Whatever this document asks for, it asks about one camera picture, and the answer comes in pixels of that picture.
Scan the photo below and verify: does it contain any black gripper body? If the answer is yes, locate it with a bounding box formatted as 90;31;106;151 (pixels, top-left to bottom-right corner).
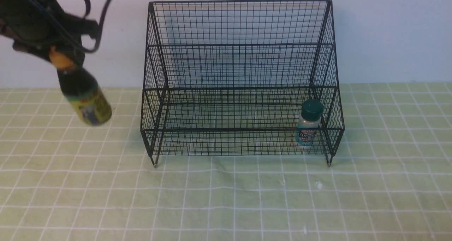
0;0;100;66

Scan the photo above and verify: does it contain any dark sauce bottle orange cap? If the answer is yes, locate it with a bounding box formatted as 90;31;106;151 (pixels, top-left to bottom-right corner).
49;46;112;126

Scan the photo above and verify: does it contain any clear seasoning jar green lid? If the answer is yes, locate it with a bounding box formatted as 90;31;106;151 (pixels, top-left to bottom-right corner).
295;98;323;147

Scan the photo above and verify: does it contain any green checkered tablecloth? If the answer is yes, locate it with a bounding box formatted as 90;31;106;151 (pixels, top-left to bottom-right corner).
0;83;452;241

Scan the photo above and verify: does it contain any black cable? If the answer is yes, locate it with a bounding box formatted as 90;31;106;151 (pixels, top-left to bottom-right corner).
76;0;121;54

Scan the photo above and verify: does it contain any black wire mesh rack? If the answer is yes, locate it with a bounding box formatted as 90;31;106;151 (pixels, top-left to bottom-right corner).
140;0;345;167

